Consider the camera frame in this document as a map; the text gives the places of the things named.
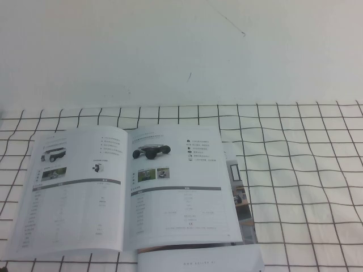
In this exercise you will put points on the white product catalogue book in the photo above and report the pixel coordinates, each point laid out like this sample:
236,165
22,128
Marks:
175,215

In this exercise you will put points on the white black-grid tablecloth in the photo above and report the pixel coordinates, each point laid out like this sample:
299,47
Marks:
312,198

